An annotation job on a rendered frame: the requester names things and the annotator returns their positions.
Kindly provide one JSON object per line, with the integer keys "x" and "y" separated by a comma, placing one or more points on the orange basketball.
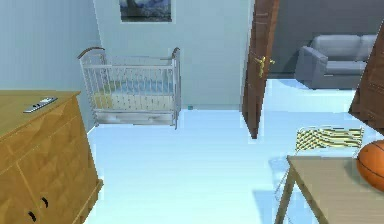
{"x": 373, "y": 165}

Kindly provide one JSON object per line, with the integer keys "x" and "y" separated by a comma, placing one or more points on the white baby crib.
{"x": 133, "y": 90}

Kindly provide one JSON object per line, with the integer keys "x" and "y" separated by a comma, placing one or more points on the brown wooden room door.
{"x": 258, "y": 66}

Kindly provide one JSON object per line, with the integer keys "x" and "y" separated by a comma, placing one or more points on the grey sofa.
{"x": 333, "y": 61}

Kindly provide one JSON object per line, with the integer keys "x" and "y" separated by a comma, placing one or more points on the grey remote control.
{"x": 40, "y": 104}

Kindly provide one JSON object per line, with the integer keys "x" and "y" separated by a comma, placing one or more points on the wooden chest of drawers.
{"x": 40, "y": 156}

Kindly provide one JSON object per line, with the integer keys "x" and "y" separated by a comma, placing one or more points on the light wooden table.
{"x": 330, "y": 193}

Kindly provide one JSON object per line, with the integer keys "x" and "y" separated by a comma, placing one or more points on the brown wooden cupboard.
{"x": 370, "y": 90}

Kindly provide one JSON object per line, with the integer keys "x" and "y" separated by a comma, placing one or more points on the blue framed wall picture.
{"x": 145, "y": 10}

